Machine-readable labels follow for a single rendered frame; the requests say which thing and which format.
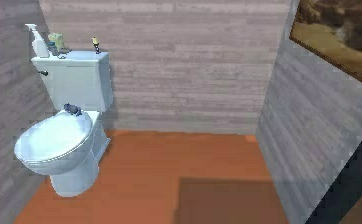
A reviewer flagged white toilet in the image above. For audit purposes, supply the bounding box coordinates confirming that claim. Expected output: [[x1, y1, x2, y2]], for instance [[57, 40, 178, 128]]
[[13, 50, 114, 198]]

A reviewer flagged small grey blue bottle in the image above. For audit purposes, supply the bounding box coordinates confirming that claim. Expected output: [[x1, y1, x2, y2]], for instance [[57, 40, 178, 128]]
[[47, 41, 61, 57]]

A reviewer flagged pale green box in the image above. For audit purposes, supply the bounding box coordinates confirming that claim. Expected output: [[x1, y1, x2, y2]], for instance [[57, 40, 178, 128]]
[[47, 32, 67, 52]]

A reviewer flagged white spray bottle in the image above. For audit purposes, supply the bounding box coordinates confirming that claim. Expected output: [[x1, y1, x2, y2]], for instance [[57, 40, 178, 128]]
[[24, 23, 50, 59]]

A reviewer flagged brown framed wall picture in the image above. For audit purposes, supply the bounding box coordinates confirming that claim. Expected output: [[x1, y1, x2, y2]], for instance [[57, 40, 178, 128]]
[[288, 0, 362, 90]]

